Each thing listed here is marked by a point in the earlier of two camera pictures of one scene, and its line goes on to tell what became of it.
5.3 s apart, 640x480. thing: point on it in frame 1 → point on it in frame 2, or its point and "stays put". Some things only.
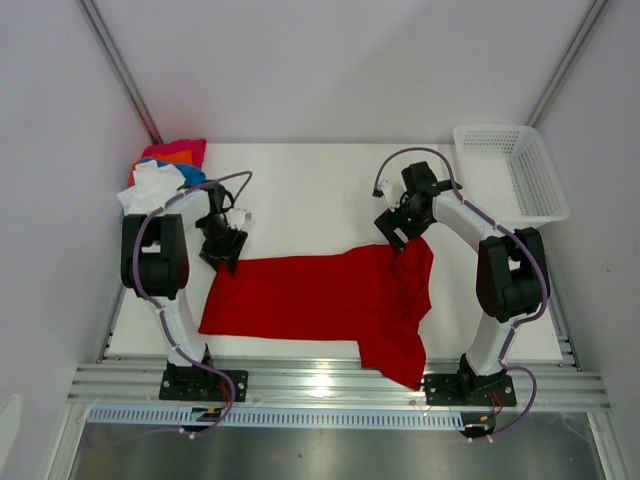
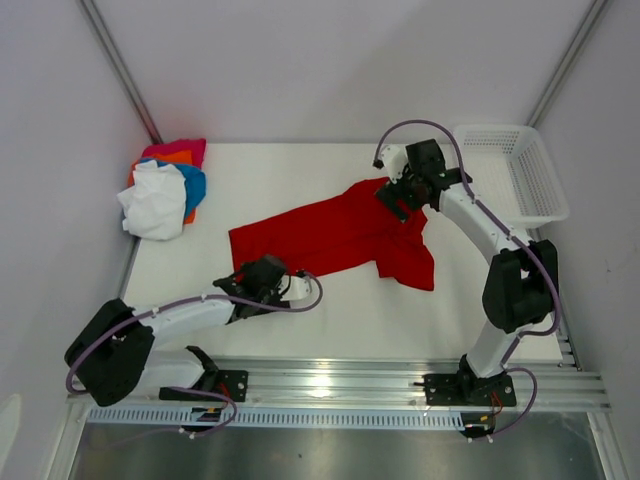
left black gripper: (228, 253) → (275, 301)
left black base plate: (203, 385) stays put
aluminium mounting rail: (328, 383) stays put
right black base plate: (469, 390) stays put
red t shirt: (374, 295) → (363, 231)
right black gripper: (389, 221) → (390, 194)
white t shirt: (152, 187) stays put
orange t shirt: (185, 156) stays put
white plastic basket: (506, 172) stays put
